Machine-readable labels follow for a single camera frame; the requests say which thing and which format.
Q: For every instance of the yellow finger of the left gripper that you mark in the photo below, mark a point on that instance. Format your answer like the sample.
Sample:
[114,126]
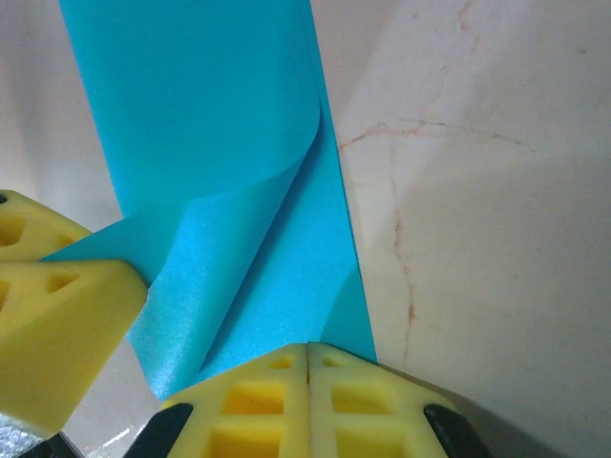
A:
[28,229]
[62,343]

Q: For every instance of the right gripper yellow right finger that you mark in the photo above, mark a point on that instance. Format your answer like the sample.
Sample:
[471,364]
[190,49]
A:
[320,429]

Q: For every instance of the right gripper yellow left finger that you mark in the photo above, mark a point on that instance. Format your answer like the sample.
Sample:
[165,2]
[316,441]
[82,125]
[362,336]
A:
[296,429]

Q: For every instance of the blue cloth sheet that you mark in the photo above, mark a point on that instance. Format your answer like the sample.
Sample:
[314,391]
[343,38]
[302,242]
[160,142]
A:
[191,95]

